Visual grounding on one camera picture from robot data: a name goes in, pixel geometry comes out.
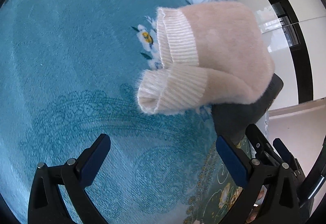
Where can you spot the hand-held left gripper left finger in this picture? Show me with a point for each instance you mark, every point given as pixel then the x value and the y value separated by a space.
pixel 93 161

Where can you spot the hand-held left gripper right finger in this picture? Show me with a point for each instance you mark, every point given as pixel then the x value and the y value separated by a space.
pixel 232 164

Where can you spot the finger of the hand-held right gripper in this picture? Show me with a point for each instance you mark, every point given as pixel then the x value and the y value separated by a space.
pixel 289 156
pixel 264 148

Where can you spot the dark grey garment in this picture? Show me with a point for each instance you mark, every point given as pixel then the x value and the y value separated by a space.
pixel 234 122

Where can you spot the pink fluffy sweater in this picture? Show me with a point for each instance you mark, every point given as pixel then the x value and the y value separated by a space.
pixel 224 48

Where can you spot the person's right hand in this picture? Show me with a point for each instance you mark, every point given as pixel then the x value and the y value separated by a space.
pixel 261 194

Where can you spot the blue green floral blanket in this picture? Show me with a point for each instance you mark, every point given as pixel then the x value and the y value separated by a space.
pixel 63 60

